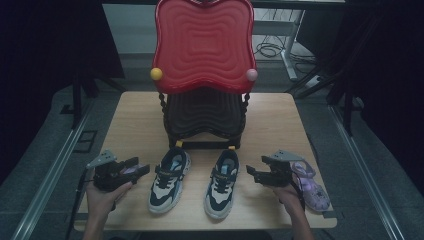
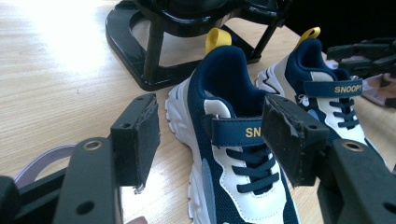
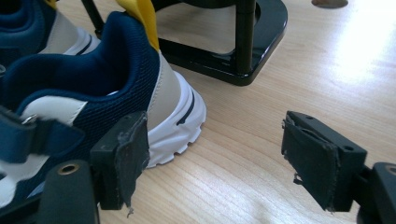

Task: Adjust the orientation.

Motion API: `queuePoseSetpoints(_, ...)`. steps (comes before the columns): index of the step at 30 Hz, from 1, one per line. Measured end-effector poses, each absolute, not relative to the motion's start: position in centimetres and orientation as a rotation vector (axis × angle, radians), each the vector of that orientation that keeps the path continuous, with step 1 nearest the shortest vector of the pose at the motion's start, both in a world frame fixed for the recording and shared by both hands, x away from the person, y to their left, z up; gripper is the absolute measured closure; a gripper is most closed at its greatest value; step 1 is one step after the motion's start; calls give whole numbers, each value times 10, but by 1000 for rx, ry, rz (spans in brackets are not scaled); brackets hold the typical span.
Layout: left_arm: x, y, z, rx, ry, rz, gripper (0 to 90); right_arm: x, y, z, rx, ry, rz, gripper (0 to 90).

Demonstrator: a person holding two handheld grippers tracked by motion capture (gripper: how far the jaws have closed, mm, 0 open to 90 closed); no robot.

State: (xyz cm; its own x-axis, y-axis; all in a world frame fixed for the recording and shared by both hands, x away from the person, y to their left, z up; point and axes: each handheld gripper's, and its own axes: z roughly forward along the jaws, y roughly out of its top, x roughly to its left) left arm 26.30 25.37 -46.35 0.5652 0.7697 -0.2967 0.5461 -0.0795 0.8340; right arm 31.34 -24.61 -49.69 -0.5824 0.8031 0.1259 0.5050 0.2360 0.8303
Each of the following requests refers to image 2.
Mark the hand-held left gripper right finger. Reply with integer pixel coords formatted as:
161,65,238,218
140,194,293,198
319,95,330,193
261,93,396,224

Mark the navy and white sneaker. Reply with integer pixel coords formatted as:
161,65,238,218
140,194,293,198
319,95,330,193
255,26,389,169
164,27,302,224

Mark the lilac sandal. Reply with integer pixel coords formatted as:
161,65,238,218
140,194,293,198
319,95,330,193
325,57,396,109
13,143,78,189

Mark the black shoe rack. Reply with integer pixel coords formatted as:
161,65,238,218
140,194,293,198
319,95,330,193
105,0,293,91

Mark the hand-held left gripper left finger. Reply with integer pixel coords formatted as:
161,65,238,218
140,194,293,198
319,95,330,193
52,92,162,224

